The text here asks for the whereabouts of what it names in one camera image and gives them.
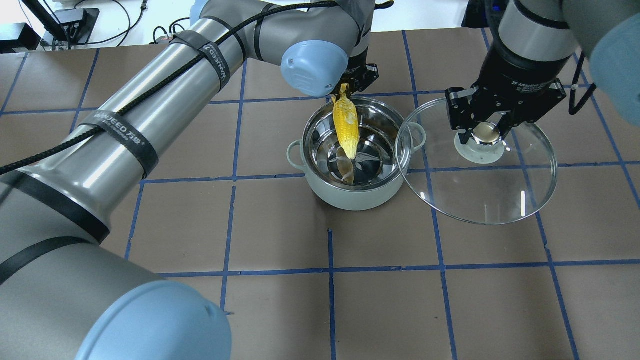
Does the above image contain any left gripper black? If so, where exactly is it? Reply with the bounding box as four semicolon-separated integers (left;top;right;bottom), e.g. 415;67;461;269
340;55;380;94

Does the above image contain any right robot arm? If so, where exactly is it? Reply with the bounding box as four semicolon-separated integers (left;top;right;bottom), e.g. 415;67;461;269
445;0;639;146

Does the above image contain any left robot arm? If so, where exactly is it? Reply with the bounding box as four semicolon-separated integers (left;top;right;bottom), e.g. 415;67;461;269
0;0;375;360

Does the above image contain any yellow corn cob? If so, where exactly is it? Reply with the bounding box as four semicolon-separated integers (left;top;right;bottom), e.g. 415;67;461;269
331;88;360;161

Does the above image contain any pale green cooking pot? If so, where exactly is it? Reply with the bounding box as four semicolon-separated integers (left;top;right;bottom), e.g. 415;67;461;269
286;96;426;211

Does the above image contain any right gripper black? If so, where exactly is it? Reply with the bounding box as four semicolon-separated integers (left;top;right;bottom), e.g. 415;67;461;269
445;38;567;145

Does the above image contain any brown paper grid mat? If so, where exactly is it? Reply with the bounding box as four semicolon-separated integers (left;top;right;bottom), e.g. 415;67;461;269
0;27;640;360

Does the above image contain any glass pot lid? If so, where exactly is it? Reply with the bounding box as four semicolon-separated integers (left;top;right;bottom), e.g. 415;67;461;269
394;98;558;225

